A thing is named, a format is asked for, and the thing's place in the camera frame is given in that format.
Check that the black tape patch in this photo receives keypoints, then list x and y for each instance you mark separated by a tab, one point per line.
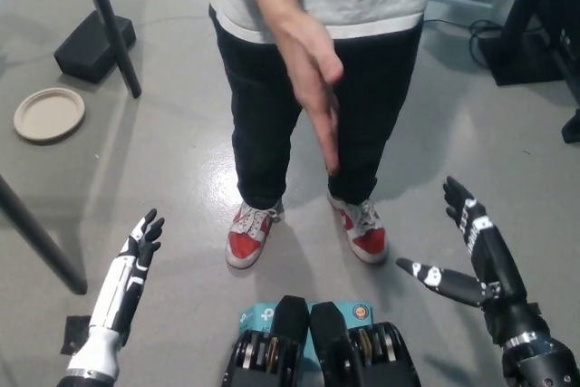
74	335

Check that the person grey shirt black trousers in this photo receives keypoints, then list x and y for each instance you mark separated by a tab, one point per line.
263	133

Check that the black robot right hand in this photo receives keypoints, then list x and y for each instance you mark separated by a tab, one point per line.
496	269

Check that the black foam block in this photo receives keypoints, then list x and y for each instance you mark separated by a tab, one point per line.
86	51

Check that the beige paper plate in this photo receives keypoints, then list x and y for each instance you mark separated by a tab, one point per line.
49	114

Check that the red white right sneaker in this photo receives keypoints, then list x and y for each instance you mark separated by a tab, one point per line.
247	242

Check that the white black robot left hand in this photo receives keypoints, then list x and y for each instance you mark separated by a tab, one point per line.
113	296

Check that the black stand foot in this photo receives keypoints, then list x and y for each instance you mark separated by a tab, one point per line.
572	128

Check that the red white sneaker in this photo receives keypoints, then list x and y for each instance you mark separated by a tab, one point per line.
367	237
247	242

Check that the black slanted table leg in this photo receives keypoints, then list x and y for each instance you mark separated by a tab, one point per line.
41	237

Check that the black equipment stand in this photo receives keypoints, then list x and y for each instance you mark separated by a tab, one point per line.
525	51

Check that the red white left sneaker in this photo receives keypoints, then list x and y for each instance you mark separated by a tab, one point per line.
367	237

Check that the person right hand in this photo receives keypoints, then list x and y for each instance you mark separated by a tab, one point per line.
308	60

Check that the black round pole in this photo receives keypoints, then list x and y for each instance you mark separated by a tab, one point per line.
109	15

